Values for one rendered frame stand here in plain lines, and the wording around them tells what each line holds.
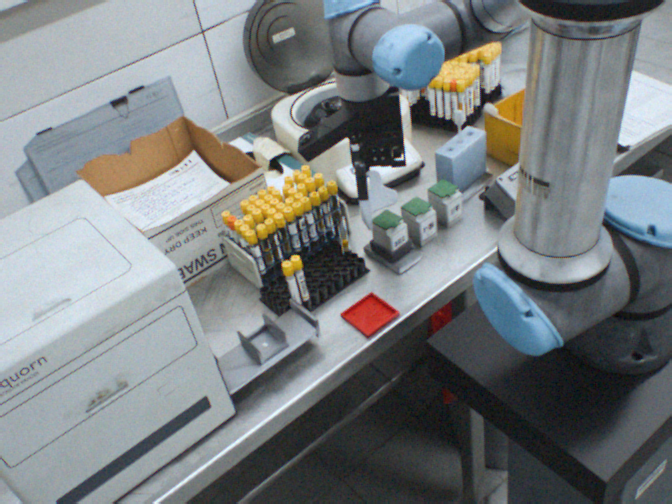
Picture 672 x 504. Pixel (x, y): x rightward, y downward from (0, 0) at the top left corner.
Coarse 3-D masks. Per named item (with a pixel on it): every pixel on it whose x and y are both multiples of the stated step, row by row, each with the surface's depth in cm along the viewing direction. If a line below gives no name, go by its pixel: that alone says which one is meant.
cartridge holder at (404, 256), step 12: (372, 240) 121; (408, 240) 120; (372, 252) 122; (384, 252) 119; (396, 252) 118; (408, 252) 121; (420, 252) 120; (384, 264) 121; (396, 264) 119; (408, 264) 119
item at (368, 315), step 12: (360, 300) 115; (372, 300) 115; (348, 312) 114; (360, 312) 113; (372, 312) 113; (384, 312) 113; (396, 312) 112; (360, 324) 112; (372, 324) 111; (384, 324) 110
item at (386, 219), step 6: (384, 210) 120; (378, 216) 119; (384, 216) 118; (390, 216) 118; (396, 216) 118; (378, 222) 117; (384, 222) 117; (390, 222) 117; (396, 222) 117; (384, 228) 116
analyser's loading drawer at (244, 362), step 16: (288, 320) 109; (304, 320) 109; (240, 336) 104; (256, 336) 107; (272, 336) 107; (288, 336) 107; (304, 336) 106; (320, 336) 108; (240, 352) 106; (256, 352) 102; (272, 352) 103; (288, 352) 105; (224, 368) 104; (240, 368) 103; (256, 368) 103; (240, 384) 101
